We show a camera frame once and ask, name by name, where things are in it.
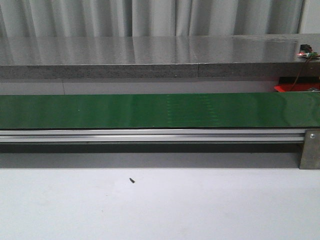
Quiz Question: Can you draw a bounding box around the grey granite counter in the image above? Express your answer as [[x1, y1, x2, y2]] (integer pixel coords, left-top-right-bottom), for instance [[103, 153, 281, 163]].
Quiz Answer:
[[0, 33, 320, 80]]

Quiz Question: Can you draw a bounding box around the red plastic tray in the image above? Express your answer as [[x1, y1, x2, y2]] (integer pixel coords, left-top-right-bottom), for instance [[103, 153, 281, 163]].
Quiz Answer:
[[274, 83, 320, 93]]

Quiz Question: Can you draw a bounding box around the white pleated curtain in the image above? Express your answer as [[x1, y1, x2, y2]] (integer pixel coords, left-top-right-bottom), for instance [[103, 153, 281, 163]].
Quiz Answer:
[[0, 0, 320, 37]]

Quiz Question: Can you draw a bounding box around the green conveyor belt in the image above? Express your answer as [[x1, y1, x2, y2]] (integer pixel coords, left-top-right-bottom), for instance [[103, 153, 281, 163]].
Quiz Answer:
[[0, 92, 320, 130]]

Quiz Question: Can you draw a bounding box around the small green circuit board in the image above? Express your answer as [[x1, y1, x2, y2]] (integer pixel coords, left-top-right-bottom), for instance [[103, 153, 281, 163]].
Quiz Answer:
[[298, 44, 320, 59]]

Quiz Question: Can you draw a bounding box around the aluminium conveyor frame rail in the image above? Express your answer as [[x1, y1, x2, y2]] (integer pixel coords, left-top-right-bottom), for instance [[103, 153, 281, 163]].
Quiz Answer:
[[0, 128, 307, 143]]

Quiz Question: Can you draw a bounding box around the steel conveyor bracket right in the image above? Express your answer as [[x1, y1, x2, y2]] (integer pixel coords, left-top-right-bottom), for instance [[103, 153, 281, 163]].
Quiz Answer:
[[299, 129, 320, 170]]

